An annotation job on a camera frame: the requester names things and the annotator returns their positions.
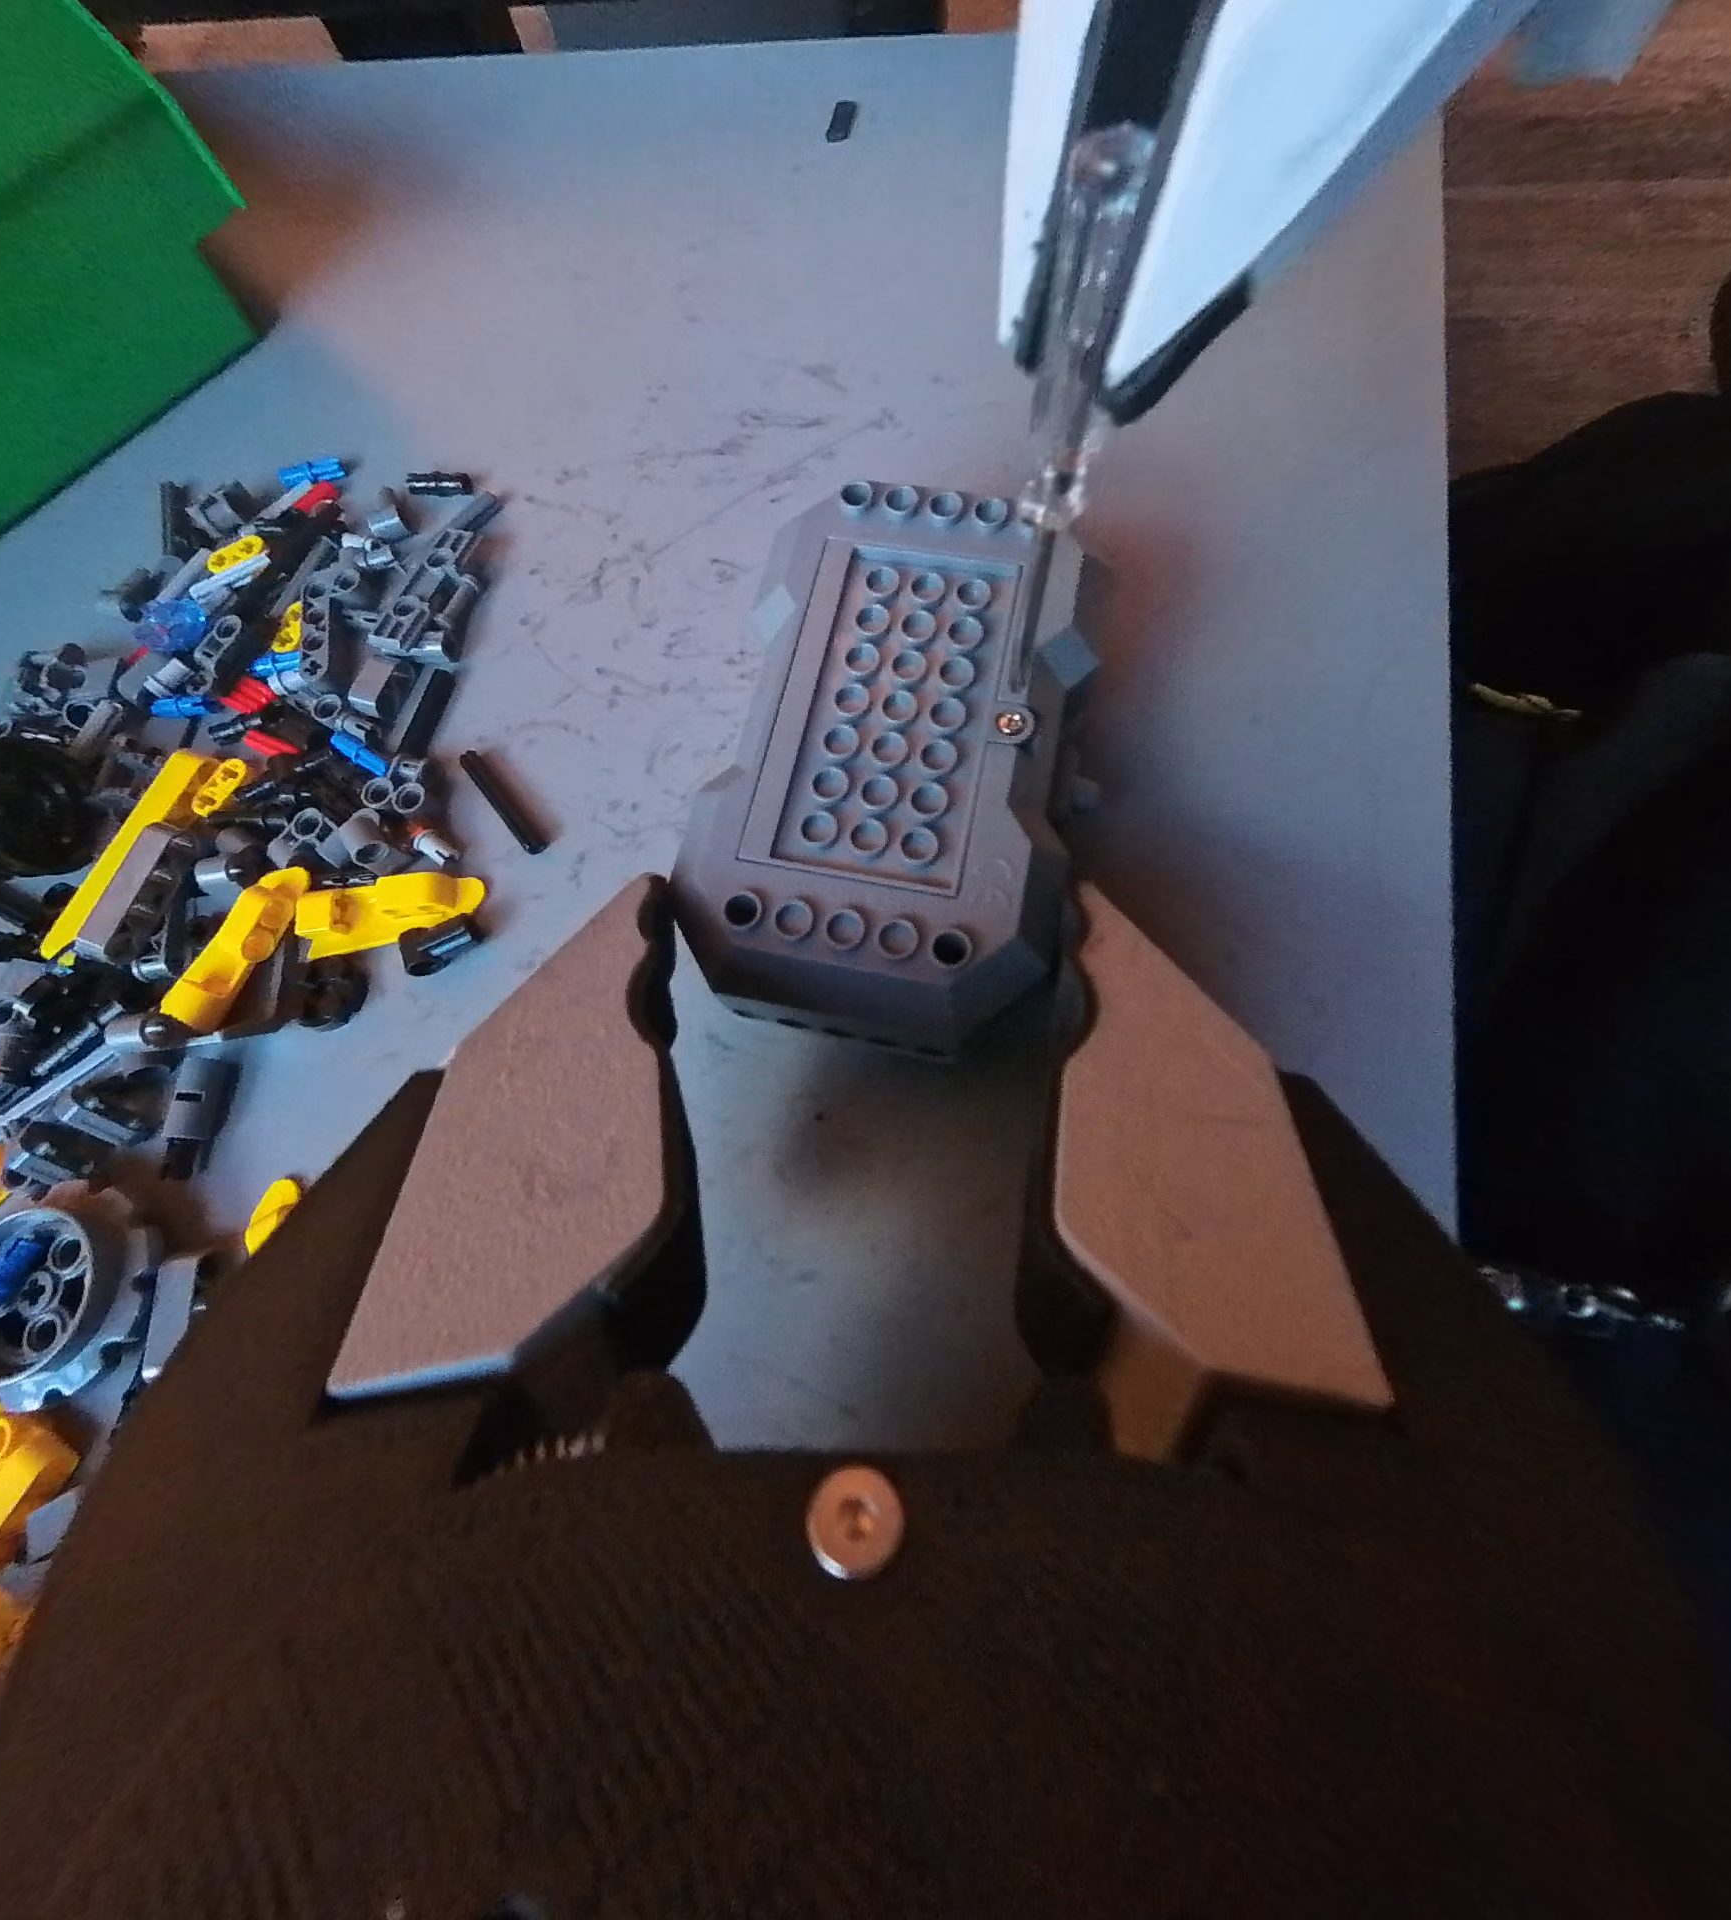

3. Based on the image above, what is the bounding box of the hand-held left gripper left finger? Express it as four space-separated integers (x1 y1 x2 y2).
327 874 717 1404

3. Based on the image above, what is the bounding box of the green plastic bin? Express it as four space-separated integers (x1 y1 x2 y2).
0 0 260 602

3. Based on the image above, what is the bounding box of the black cloth with zip pull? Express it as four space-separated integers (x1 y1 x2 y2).
1449 390 1731 1279

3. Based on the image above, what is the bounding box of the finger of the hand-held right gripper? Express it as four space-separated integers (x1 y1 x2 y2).
1101 0 1545 420
991 0 1109 371

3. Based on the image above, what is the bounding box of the black axle rod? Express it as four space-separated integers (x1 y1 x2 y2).
459 746 555 858

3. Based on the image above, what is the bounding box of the clear-handled screwdriver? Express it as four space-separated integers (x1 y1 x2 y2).
1021 126 1159 709

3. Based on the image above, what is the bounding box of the grey sprocket wheel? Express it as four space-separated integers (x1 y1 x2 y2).
0 1201 154 1420

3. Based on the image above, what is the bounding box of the metal lanyard clip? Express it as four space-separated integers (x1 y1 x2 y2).
1479 1265 1683 1343

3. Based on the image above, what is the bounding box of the grey studded battery box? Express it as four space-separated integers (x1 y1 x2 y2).
669 480 1107 1064

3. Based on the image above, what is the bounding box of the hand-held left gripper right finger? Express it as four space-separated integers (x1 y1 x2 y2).
1011 877 1391 1460

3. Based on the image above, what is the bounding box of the pile of small brick pieces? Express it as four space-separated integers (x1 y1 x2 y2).
0 451 507 1202

